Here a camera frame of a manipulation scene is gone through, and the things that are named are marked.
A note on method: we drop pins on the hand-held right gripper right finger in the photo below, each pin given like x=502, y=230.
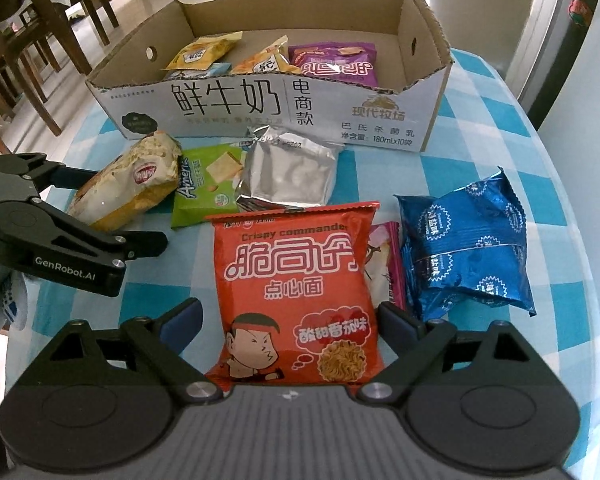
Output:
x=395, y=322

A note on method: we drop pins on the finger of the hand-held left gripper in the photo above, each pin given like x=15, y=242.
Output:
x=67, y=176
x=145, y=245

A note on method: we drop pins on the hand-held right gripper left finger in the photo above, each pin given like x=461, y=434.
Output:
x=185, y=317

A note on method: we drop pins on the cream croissant bread packet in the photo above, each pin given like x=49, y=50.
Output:
x=125, y=185

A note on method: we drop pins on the red noodle snack packet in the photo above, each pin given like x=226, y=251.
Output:
x=290, y=270

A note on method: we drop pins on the cardboard box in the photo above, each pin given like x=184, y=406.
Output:
x=230, y=100

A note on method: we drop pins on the light blue snack packet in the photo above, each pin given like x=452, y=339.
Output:
x=215, y=71

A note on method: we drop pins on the yellow waffle snack packet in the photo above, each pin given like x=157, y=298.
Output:
x=200, y=52

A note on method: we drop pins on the orange yellow snack packet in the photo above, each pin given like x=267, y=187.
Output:
x=260, y=62

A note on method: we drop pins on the purple noodle snack packet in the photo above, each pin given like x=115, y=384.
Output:
x=330, y=67

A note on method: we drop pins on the person's left hand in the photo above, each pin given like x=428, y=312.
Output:
x=2, y=310

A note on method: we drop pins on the pink snack packet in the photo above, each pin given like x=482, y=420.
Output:
x=385, y=260

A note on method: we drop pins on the green cracker snack packet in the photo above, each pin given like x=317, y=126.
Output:
x=200, y=190

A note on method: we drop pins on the blue foil snack packet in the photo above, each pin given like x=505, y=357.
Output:
x=460, y=245

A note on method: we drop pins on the tall wooden chair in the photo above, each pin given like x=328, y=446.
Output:
x=35, y=35

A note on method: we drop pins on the silver foil snack packet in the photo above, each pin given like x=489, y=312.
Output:
x=285, y=175

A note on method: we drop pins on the blue white checkered tablecloth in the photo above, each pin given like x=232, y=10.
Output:
x=480, y=125

